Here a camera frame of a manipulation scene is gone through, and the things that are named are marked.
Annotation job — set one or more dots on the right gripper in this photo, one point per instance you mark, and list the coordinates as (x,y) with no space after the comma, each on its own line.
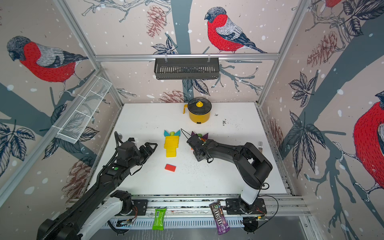
(195,153)

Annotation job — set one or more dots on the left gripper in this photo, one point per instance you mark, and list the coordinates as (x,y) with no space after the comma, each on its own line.
(147,145)

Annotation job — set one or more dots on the small yellow block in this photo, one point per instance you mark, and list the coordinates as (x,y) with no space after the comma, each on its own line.
(171,150)

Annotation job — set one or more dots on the long yellow rectangle block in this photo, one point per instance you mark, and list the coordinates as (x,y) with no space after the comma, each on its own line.
(172,138)

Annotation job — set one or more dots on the red square block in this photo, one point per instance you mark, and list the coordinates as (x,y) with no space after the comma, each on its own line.
(170,168)

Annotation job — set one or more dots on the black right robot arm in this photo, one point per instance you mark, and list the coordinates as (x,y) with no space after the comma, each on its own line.
(252,165)

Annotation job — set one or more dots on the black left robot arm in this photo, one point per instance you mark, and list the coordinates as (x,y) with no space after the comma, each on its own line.
(67,225)

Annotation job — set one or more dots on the yellow pot with lid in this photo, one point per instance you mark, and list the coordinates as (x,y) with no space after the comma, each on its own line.
(199,110)

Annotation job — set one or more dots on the green snack packet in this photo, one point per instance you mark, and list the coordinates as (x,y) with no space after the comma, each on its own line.
(158,224)

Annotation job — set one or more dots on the purple m&m candy packet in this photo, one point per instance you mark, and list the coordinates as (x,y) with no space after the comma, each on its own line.
(221,223)

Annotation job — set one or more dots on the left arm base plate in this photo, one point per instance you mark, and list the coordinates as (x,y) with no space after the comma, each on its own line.
(139,207)

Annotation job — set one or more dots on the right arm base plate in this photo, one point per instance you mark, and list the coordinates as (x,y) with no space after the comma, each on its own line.
(240,207)

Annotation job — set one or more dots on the black wire shelf basket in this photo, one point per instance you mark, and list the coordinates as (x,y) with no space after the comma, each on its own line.
(187,69)

